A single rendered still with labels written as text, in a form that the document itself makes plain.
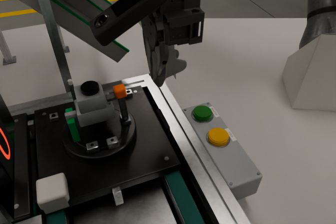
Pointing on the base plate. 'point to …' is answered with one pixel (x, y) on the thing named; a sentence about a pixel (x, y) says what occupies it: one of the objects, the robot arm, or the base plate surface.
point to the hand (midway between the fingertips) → (154, 81)
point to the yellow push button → (218, 136)
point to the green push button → (202, 113)
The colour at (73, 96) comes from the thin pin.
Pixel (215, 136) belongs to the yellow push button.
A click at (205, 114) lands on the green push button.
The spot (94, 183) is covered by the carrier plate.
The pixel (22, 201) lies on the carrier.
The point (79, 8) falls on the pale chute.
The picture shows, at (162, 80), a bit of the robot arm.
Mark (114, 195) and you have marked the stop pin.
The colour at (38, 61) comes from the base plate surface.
